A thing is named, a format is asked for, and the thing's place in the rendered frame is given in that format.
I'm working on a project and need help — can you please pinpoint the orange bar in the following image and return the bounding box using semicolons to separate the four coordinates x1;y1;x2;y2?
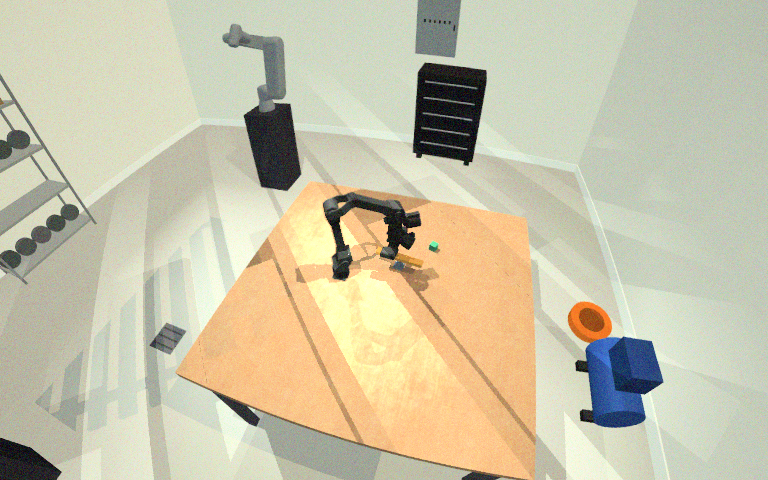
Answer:
376;247;424;268

